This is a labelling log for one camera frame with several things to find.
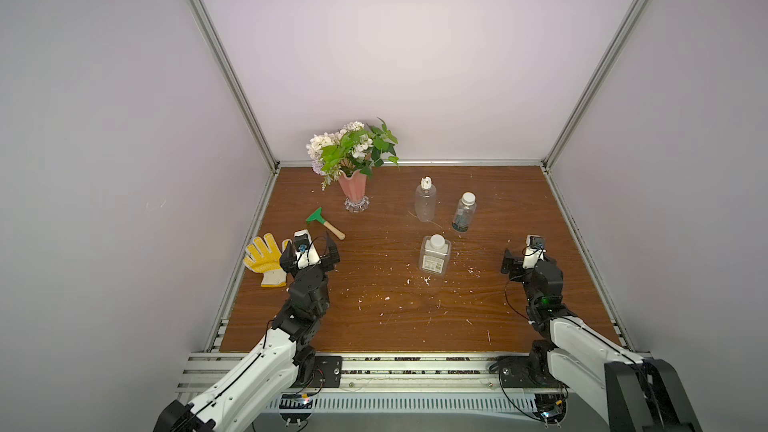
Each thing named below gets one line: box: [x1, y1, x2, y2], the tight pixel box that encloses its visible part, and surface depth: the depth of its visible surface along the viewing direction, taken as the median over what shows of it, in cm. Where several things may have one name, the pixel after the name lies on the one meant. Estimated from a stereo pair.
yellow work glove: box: [243, 233, 291, 287], surface depth 97 cm
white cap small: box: [462, 192, 476, 206], surface depth 92 cm
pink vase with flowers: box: [306, 118, 400, 213], surface depth 89 cm
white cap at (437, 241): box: [430, 234, 445, 249], surface depth 81 cm
